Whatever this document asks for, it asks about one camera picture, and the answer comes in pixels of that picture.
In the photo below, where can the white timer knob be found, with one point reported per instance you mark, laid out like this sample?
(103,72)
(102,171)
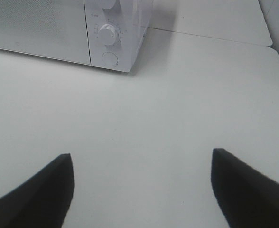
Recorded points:
(108,34)

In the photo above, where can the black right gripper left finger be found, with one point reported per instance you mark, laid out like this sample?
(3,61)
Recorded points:
(43,201)

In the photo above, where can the white microwave door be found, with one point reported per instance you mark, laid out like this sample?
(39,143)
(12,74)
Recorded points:
(46,28)

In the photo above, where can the white microwave oven body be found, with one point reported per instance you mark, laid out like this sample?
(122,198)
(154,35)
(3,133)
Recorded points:
(131,18)

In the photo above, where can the round white door button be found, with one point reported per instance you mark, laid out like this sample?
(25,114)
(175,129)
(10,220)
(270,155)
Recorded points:
(110,59)

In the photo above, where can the white upper power knob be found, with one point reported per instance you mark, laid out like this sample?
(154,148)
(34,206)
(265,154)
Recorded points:
(108,4)

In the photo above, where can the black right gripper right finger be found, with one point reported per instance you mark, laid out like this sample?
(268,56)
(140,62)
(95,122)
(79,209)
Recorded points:
(246,197)

